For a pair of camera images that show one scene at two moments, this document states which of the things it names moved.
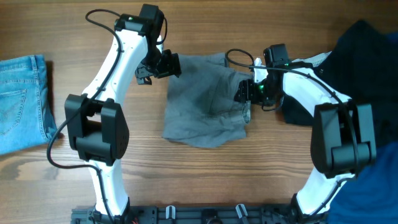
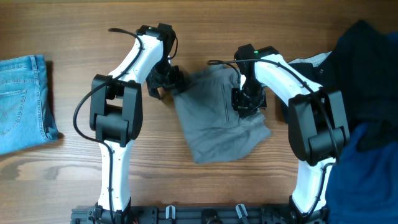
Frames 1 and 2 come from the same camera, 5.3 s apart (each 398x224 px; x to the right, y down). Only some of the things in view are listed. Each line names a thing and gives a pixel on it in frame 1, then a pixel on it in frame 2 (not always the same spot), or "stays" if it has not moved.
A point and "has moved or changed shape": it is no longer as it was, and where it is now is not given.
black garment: (363, 65) stays
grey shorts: (202, 111) has moved or changed shape
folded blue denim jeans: (26, 116) stays
